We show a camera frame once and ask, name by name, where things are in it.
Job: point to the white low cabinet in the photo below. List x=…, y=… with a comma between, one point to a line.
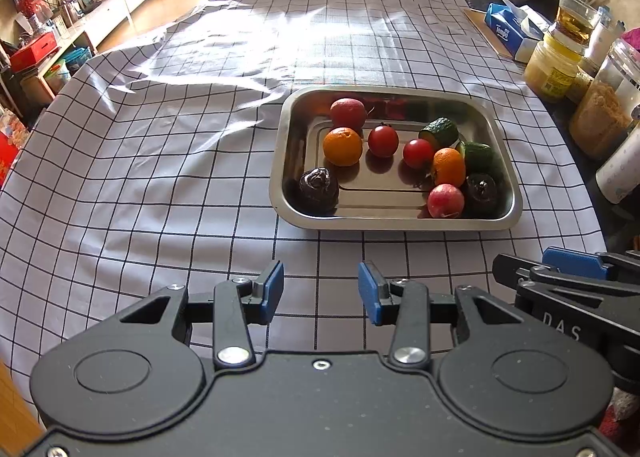
x=115, y=12

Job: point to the large dark water chestnut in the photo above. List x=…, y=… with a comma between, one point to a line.
x=319, y=185

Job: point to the red storage box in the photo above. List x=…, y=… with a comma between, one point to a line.
x=32, y=52

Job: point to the glass of amber tea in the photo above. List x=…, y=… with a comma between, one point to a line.
x=577, y=22

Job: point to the dark red cloth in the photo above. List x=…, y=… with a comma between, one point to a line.
x=620, y=412

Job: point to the large red radish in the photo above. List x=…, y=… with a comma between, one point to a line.
x=346, y=113

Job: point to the blue tissue box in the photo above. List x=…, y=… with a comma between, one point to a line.
x=512, y=29

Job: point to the stainless steel tray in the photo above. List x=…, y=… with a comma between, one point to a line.
x=380, y=197

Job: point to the small dark water chestnut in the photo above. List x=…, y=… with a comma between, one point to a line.
x=481, y=194

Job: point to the orange mandarin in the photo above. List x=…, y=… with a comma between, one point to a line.
x=342, y=147
x=448, y=167

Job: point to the red patterned gift box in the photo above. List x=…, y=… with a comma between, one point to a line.
x=7, y=149

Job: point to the white checked tablecloth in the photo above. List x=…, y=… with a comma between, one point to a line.
x=175, y=162

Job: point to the small red radish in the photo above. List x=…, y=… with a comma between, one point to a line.
x=445, y=200

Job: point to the wooden board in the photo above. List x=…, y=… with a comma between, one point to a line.
x=482, y=27

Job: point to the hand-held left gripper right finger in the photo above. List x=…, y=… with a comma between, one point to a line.
x=369, y=294

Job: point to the jar of brown powder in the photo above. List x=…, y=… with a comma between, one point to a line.
x=605, y=112

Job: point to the red cherry tomato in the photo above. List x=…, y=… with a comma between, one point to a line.
x=383, y=141
x=418, y=153

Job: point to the green cucumber piece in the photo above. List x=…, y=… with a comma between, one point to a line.
x=440, y=131
x=478, y=155

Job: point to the blue basket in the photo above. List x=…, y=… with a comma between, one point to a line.
x=76, y=58

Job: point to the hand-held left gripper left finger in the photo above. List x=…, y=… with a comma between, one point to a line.
x=272, y=287

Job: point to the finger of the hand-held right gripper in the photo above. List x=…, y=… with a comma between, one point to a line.
x=515, y=269
x=575, y=263

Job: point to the white lidded container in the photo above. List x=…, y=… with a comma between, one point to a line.
x=605, y=42

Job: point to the yellow honey jar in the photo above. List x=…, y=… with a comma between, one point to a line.
x=552, y=69

